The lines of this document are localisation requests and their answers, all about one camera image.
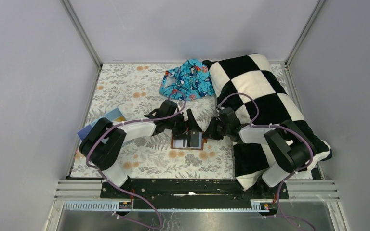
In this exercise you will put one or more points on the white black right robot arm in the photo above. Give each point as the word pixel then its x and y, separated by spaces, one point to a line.
pixel 269 155

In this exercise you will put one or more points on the aluminium frame rail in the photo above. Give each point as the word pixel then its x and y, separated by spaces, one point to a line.
pixel 97 195

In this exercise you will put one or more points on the blue patterned cloth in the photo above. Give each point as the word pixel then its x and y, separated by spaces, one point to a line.
pixel 190 81

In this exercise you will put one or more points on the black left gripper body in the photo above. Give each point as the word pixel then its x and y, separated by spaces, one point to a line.
pixel 177 123

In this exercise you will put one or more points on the black white checkered pillow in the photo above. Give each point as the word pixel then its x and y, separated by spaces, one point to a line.
pixel 247 85

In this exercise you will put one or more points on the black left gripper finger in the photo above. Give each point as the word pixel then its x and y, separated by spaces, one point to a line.
pixel 194 139
pixel 191 123

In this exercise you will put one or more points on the brown leather card holder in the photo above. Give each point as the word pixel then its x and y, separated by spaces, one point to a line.
pixel 180 143

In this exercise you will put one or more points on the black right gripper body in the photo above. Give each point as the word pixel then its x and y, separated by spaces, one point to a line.
pixel 218 130

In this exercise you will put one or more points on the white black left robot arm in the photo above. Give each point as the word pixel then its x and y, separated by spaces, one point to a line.
pixel 102 145

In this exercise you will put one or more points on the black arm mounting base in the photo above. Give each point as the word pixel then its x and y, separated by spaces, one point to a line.
pixel 201 194

